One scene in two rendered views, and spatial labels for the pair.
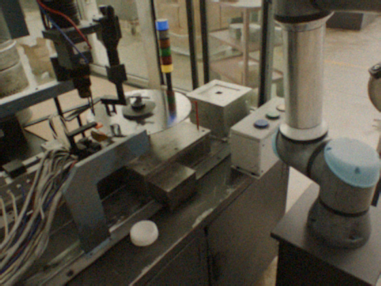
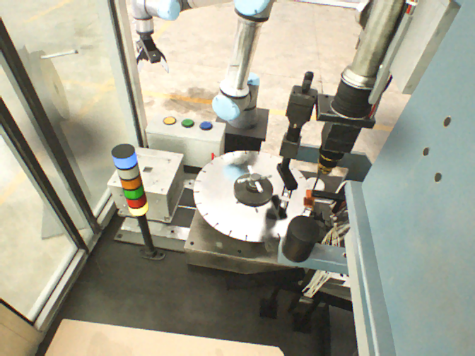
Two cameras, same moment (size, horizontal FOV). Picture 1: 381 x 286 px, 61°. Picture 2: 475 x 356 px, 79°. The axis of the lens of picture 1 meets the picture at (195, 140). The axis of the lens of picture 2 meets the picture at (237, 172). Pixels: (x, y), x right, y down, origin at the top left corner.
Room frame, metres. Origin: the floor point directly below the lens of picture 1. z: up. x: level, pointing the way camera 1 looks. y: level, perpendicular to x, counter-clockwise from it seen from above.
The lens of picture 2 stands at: (1.32, 0.56, 1.55)
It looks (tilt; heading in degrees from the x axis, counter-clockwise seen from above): 45 degrees down; 231
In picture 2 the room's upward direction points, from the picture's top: 6 degrees clockwise
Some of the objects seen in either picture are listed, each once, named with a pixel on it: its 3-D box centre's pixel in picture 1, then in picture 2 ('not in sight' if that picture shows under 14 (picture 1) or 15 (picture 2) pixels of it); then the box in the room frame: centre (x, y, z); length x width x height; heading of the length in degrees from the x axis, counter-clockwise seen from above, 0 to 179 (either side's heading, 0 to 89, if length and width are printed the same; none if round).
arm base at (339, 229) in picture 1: (340, 210); (243, 110); (0.58, -0.35, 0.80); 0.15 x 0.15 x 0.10
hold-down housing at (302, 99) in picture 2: (111, 46); (296, 121); (0.87, 0.20, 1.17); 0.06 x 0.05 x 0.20; 127
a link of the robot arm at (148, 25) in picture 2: not in sight; (143, 23); (0.90, -0.64, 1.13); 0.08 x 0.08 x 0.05
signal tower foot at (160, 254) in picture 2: not in sight; (150, 251); (1.23, 0.09, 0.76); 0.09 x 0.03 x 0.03; 136
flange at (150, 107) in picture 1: (138, 106); (253, 186); (0.94, 0.17, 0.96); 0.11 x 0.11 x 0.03
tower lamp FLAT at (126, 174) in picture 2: (162, 33); (127, 167); (1.23, 0.09, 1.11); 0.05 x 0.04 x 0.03; 46
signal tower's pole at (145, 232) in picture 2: (171, 97); (145, 233); (1.23, 0.09, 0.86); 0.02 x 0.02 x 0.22
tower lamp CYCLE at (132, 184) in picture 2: (164, 42); (130, 177); (1.23, 0.09, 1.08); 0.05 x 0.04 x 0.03; 46
